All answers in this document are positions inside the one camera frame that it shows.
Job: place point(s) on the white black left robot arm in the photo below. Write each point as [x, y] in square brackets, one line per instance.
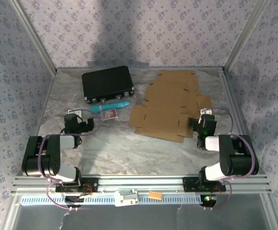
[52, 148]

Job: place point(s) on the teal plastic tube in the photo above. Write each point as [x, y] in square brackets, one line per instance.
[110, 107]

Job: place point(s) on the black hard case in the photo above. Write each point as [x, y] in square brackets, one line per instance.
[105, 81]

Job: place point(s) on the circuit board with green light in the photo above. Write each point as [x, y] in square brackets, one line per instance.
[208, 198]

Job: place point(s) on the white plastic clamp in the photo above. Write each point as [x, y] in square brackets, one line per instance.
[125, 198]

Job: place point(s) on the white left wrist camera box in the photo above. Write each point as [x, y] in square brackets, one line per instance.
[74, 112]

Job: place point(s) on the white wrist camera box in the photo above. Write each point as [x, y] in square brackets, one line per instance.
[206, 111]
[74, 112]

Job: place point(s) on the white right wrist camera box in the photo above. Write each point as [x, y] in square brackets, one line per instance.
[206, 111]

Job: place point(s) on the aluminium side rail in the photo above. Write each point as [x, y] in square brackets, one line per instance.
[229, 86]
[44, 105]

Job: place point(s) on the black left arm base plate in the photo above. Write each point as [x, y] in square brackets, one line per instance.
[91, 184]

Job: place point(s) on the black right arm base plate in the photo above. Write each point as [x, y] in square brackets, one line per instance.
[190, 184]

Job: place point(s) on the black electronics bracket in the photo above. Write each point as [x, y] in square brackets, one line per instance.
[73, 198]

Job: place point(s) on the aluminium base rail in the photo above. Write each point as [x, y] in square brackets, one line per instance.
[141, 182]

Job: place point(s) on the aluminium corner post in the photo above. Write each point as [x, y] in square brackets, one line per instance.
[36, 36]
[243, 36]

